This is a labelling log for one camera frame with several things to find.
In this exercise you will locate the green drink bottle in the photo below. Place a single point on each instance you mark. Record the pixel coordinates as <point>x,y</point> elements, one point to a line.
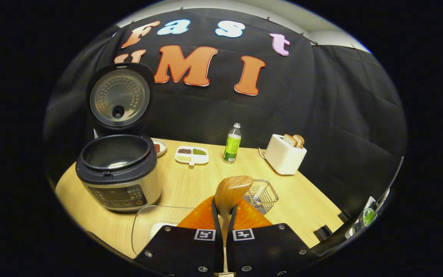
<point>232,146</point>

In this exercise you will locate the clear rice container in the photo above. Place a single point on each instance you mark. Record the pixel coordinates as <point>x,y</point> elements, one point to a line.
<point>156,231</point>

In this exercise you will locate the green round object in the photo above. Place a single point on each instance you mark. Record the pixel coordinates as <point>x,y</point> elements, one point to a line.
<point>368,217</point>

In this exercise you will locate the white toaster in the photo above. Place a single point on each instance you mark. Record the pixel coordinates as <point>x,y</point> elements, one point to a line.
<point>283,159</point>

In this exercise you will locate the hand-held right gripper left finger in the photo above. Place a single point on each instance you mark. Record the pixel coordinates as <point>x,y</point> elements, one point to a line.
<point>220,250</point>

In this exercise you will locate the toasted bread slice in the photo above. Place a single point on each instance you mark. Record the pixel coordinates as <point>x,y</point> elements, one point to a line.
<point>289,140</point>
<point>300,141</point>

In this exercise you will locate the small round bean plate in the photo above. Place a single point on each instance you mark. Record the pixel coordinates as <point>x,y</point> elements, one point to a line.
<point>159,147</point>

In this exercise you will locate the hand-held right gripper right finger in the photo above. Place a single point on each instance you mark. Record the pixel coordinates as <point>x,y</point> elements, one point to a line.
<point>231,254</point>

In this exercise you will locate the wooden spoon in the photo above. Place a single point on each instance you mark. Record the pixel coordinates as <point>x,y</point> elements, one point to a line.
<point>231,192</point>

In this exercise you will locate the black silver rice cooker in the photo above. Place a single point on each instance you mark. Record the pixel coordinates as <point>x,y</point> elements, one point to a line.
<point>117,165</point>

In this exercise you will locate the black table bracket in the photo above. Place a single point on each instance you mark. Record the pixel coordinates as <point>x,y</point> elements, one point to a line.
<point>323,233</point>
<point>345,216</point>

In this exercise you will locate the white divided bean dish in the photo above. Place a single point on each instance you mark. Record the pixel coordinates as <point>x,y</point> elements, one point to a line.
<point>192,156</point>

